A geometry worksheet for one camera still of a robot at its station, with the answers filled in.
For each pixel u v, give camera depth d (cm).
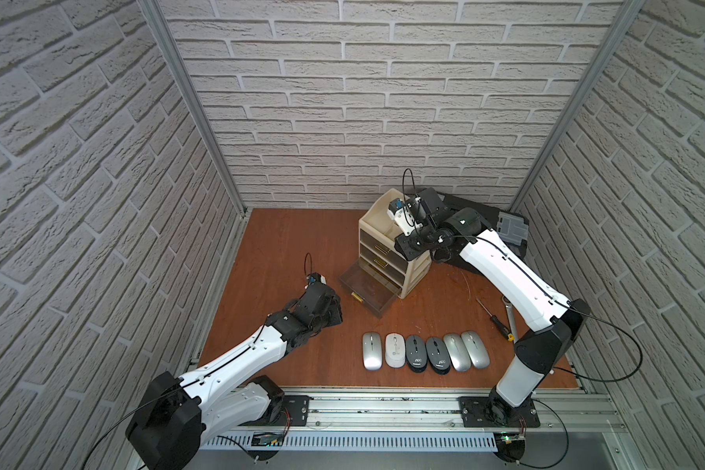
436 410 76
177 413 39
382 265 88
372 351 83
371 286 97
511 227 92
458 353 83
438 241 52
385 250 82
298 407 74
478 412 74
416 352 83
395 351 81
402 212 64
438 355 81
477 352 83
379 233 81
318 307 61
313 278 75
